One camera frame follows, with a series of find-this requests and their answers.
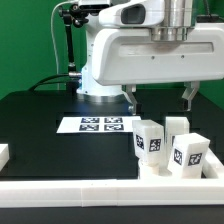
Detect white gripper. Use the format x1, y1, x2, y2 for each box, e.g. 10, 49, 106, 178
92, 23, 224, 115

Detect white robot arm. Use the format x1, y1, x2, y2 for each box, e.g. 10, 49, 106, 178
78, 0, 224, 114

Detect white tag base sheet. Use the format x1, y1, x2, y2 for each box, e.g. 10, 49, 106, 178
57, 116, 140, 134

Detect white block at left edge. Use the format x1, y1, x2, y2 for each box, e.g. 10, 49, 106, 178
0, 144, 9, 171

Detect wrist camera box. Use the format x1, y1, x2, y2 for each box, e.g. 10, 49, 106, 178
99, 0, 165, 28

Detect white L-shaped obstacle frame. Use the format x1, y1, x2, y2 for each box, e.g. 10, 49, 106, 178
0, 151, 224, 208

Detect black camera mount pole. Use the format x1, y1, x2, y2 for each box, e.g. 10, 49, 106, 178
59, 4, 100, 90

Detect black cables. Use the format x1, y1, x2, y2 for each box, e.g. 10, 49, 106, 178
28, 0, 83, 92

